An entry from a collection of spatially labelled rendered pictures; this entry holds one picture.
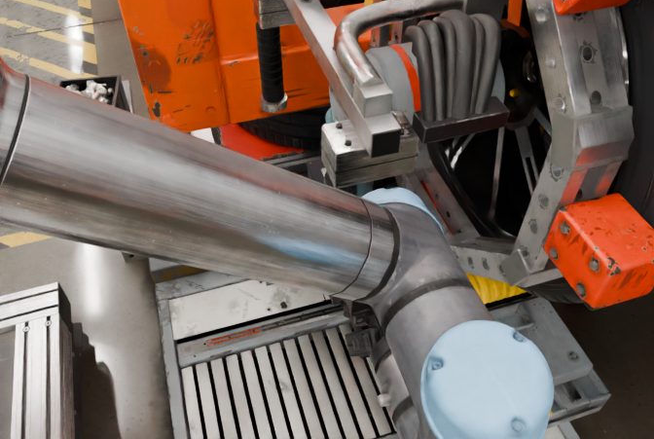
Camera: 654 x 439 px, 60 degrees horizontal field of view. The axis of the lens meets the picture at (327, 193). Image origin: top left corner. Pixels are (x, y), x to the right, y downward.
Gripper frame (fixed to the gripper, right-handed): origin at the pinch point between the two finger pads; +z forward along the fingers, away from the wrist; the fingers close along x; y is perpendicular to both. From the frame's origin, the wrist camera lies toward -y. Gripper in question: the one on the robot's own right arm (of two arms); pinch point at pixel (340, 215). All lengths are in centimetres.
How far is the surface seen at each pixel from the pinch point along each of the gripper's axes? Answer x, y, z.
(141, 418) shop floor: 39, -83, 25
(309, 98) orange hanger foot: -14, -28, 60
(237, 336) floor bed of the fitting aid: 13, -75, 35
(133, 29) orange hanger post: 20, -5, 60
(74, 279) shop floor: 53, -83, 72
